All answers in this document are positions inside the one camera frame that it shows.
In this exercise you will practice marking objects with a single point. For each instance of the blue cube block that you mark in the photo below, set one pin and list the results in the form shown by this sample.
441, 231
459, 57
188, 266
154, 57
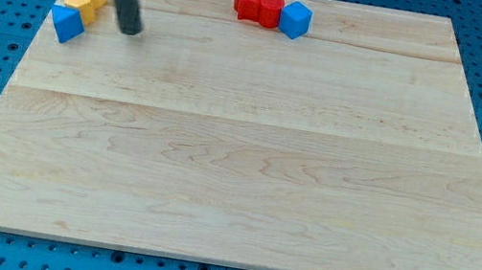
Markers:
295, 19

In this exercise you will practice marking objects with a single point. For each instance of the red circle block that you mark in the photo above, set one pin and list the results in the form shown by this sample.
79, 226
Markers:
269, 13

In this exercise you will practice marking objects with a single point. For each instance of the light wooden board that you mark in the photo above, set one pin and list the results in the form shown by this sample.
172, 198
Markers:
352, 147

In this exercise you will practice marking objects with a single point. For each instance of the red star block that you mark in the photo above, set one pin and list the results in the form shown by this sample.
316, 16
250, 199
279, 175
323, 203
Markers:
247, 9

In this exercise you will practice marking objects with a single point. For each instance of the blue triangle block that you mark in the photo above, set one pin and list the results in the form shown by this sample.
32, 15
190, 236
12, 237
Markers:
67, 22

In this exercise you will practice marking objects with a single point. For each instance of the yellow hexagon block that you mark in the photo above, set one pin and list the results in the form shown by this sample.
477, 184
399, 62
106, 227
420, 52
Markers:
86, 9

